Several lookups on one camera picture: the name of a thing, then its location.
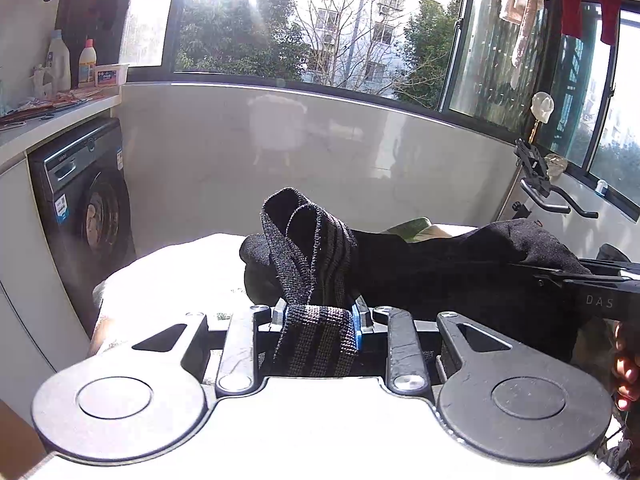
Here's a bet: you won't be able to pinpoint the white counter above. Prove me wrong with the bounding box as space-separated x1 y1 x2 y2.
0 91 123 161

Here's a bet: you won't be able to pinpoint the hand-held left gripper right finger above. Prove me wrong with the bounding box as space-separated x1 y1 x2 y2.
350 299 521 395

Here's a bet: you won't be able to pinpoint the window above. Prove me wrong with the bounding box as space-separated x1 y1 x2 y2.
165 0 640 221

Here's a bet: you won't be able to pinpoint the pile of clothes hangers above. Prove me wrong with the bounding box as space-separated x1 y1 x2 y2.
0 91 93 128

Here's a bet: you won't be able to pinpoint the green cushion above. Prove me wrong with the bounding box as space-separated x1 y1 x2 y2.
382 217 433 243

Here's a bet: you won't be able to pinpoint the beige hanging garment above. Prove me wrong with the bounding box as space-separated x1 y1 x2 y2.
500 0 563 68

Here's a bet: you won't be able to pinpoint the person's right hand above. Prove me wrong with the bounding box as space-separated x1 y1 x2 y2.
611 321 640 411

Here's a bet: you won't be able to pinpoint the white rectangular box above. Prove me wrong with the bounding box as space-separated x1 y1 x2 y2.
94 63 130 87

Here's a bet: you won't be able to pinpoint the black pants with striped waistband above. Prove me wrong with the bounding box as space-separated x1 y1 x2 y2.
239 187 640 378

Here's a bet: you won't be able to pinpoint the exercise bike handlebar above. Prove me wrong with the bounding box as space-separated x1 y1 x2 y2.
512 137 599 221

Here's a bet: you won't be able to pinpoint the yellow label bottle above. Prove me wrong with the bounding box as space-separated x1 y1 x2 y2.
77 39 97 88

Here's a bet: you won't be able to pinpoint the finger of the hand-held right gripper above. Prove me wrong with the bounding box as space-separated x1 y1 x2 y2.
520 258 640 281

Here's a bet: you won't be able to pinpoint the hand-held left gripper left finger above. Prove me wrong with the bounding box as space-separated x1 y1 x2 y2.
131 301 288 395

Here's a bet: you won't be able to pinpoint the clear glass ornament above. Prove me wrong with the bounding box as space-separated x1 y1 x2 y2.
531 91 555 126

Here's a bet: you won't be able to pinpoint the dark hanging garment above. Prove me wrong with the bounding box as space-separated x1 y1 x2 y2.
55 0 141 56

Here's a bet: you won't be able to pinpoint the dark grey washing machine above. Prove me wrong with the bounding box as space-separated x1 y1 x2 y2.
27 117 137 338

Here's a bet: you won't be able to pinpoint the white detergent bottle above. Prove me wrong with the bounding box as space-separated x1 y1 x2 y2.
46 29 72 92

